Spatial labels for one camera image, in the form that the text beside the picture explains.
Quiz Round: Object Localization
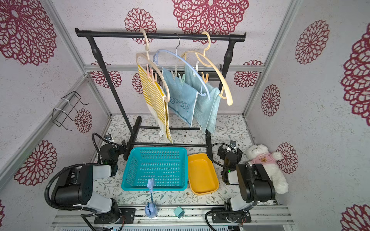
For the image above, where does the yellow striped towel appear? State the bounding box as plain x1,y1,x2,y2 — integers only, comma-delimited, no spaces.
137,65,173,143

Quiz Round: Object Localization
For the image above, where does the cream plastic hanger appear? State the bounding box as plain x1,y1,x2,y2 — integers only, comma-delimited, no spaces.
136,28,170,103

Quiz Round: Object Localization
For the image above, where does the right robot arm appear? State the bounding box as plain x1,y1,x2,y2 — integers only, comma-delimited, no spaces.
205,141,276,231

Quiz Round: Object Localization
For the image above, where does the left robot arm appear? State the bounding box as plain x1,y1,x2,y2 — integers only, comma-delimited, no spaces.
44,133,127,226

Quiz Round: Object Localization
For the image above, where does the beige plastic hanger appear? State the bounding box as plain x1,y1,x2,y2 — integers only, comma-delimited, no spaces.
181,31,233,106

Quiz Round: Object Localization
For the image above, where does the light blue hanger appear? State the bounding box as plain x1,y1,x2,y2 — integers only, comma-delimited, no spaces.
153,47,211,100

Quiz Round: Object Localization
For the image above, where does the white teddy bear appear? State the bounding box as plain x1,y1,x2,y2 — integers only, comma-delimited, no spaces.
246,144,289,194

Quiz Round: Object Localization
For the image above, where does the yellow plastic tray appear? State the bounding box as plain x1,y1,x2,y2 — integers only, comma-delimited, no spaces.
188,153,219,195

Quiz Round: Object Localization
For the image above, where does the teal plain towel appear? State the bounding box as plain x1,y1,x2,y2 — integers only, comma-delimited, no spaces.
185,66,221,133

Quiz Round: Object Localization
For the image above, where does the teal plastic basket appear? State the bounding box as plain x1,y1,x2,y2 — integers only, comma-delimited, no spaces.
121,147,188,192

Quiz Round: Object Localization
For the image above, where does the small teal cube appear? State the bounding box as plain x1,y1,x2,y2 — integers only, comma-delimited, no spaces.
173,207,185,219

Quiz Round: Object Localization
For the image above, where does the blue hello towel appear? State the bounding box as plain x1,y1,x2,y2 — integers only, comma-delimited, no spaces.
162,68,198,127

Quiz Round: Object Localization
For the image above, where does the orange clothespin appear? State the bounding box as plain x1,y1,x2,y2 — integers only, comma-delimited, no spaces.
201,72,209,83

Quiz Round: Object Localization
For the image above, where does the green clothespin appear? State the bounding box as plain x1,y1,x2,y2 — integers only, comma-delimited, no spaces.
178,73,186,85

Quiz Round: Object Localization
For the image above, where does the grey clothespin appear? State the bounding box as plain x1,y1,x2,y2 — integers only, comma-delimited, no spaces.
172,64,178,79

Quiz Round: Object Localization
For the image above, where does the black clothes rack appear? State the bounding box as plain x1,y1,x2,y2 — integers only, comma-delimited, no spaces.
75,28,246,161

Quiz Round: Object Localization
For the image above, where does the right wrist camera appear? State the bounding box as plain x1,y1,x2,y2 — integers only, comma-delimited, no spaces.
230,140,237,149

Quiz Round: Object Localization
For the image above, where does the black wire wall rack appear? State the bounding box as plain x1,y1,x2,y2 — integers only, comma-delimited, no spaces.
51,91,88,131

